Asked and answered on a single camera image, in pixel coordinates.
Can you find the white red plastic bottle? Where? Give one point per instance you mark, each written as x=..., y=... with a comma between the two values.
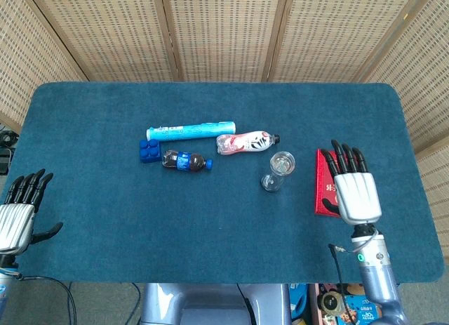
x=245, y=142

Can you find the cola bottle blue label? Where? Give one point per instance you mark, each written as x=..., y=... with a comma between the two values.
x=182, y=161

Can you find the blue carpet table mat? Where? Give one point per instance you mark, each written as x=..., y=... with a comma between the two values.
x=175, y=226

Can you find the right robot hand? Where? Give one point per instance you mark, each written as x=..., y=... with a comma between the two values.
x=358, y=195

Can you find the blue toy building brick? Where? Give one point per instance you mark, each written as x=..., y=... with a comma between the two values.
x=150, y=151

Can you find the grey robot torso base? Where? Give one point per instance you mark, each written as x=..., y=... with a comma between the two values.
x=210, y=304

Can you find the blue plastic container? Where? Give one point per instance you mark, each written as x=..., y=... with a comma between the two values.
x=299, y=300

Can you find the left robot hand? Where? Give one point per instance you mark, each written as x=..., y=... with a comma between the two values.
x=15, y=223

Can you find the black devices on floor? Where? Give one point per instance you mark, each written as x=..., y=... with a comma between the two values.
x=5, y=153

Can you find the clear glass jar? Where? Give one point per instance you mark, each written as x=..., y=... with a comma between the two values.
x=277, y=175

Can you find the red certificate book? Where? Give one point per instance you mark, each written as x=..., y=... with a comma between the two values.
x=322, y=184

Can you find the light blue paper tube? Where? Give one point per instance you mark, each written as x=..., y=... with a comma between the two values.
x=189, y=130

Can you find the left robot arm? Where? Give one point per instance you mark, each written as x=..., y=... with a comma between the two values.
x=4, y=290

